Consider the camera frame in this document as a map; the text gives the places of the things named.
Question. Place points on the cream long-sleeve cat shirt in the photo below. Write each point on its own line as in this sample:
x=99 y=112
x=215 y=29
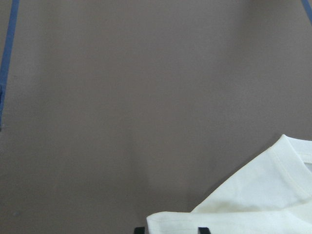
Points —
x=272 y=194

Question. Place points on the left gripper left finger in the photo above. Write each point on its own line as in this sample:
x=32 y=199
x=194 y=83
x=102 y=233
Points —
x=139 y=230

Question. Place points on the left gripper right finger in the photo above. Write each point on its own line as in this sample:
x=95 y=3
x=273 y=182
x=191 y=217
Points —
x=203 y=230

